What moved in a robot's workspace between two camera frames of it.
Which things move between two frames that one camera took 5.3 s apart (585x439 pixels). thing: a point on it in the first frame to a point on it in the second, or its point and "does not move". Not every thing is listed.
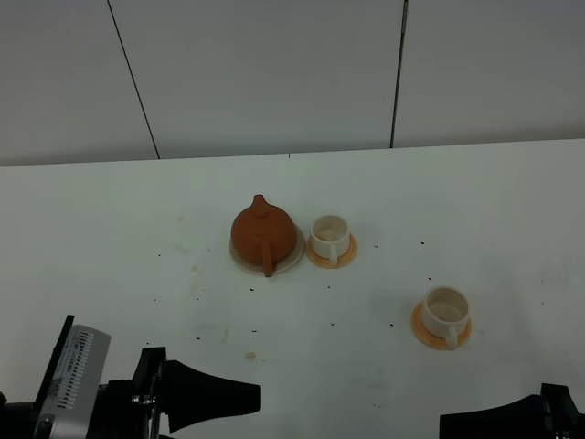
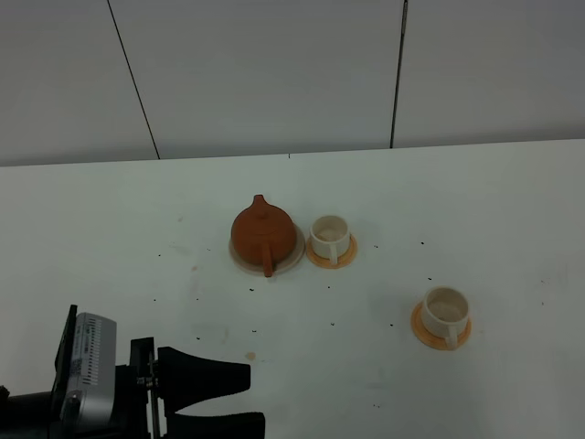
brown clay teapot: x=262 y=232 does not move
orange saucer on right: x=430 y=339 does not move
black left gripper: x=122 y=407 to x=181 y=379
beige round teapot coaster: x=289 y=261 does not move
